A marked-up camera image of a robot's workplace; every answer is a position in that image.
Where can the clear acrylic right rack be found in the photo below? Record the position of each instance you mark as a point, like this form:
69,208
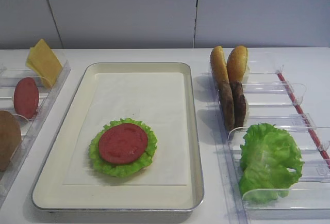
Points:
267,101

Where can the clear acrylic rack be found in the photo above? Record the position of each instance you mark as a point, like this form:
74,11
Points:
267,101
30,128

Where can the red tomato slice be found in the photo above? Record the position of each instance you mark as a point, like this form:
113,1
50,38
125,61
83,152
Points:
122,144
26,97

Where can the red rod of right rack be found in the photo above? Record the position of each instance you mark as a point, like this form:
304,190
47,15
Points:
311,131

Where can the right brown meat patty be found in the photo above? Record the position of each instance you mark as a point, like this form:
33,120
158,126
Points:
239,103

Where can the green lettuce leaf on tray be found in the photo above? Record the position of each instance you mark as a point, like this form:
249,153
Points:
122,171

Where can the green lettuce leaves in rack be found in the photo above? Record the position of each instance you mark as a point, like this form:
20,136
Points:
270,161

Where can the cream metal baking tray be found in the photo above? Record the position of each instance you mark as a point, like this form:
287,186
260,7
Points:
51,193

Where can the white parchment paper sheet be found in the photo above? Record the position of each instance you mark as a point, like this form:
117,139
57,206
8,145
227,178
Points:
158,100

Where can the yellow cheese slices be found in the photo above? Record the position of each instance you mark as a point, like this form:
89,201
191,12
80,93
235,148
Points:
42,60

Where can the clear acrylic left rack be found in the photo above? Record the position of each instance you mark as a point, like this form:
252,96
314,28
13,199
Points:
30,128

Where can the brown bun in left rack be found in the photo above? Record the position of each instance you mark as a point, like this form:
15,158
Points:
10,137

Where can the left bun half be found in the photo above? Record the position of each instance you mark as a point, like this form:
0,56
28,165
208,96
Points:
218,65

